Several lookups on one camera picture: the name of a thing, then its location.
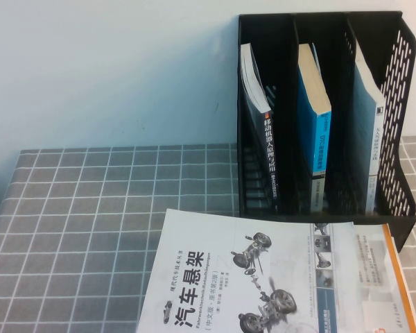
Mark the blue cover book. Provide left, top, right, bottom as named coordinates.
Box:
left=297, top=42, right=333, bottom=213

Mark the black mesh book stand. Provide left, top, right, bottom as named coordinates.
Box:
left=238, top=10, right=416, bottom=253

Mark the black spine robotics book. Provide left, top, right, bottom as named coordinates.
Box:
left=240, top=42, right=280, bottom=213

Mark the white car suspension book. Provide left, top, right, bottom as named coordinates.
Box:
left=135, top=207, right=360, bottom=333

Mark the grey checked tablecloth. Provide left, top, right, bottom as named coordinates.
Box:
left=0, top=135, right=416, bottom=333

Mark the orange edged white book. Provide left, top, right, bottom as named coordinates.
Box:
left=352, top=223, right=416, bottom=333

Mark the white self-driving book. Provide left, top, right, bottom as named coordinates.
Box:
left=352, top=57, right=386, bottom=213

